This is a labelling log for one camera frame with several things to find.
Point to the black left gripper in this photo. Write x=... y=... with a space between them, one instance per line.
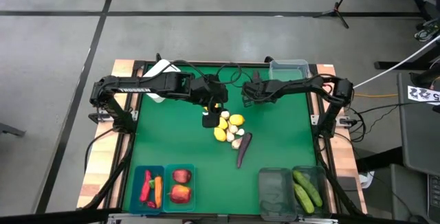
x=209 y=90

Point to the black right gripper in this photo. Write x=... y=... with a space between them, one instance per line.
x=266 y=91

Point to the white garlic bulb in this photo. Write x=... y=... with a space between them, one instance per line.
x=240 y=132
x=233 y=128
x=230 y=137
x=236 y=144
x=225 y=114

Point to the purple eggplant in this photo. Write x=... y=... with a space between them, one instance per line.
x=244 y=150

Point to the dark red apple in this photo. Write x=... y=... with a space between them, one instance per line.
x=181 y=176

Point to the red apple yellow patch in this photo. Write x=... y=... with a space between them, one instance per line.
x=181 y=194

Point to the small green pepper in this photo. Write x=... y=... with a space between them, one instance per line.
x=152 y=184

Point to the dark green cucumber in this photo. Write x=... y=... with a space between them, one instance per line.
x=309 y=189

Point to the orange carrot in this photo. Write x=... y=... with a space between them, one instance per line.
x=158 y=193

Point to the long red chili pepper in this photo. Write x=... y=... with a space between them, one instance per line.
x=146 y=188

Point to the light green cucumber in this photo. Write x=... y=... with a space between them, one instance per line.
x=304 y=199

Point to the small red pepper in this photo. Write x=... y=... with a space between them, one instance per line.
x=151 y=204

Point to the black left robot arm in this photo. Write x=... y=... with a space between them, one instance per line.
x=137 y=88

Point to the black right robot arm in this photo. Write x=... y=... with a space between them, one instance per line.
x=309 y=83

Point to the clear plastic bin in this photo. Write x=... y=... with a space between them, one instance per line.
x=288 y=73

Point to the white plastic bin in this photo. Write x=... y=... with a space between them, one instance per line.
x=159 y=66

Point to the green table mat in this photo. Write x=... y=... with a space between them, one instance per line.
x=178 y=148

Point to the light teal plastic bin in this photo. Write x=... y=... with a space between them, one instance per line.
x=190 y=187

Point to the smoky grey plastic bin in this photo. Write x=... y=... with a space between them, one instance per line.
x=276 y=196
x=321 y=179

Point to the dark teal plastic bin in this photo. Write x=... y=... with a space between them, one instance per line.
x=134 y=172

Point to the black tripod stand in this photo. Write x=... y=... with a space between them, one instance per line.
x=336 y=11

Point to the white paper number label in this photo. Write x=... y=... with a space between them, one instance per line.
x=421 y=94

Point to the dark grey desk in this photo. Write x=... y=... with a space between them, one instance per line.
x=419 y=141

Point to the grey furniture leg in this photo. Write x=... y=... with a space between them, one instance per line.
x=12 y=129

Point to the black keyboard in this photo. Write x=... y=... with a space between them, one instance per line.
x=434 y=193

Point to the black desk frame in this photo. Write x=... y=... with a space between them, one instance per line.
x=395 y=65

